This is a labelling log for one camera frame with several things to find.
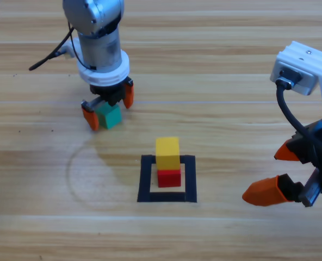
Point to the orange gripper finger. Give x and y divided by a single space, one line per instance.
128 95
264 193
91 119
284 153

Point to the green wooden cube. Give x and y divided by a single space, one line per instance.
110 118

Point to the yellow wooden cube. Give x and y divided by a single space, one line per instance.
167 153

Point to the red wooden cube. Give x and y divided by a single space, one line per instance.
169 178

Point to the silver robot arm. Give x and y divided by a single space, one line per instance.
95 27

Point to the black tape rectangle outline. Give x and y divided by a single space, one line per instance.
146 179

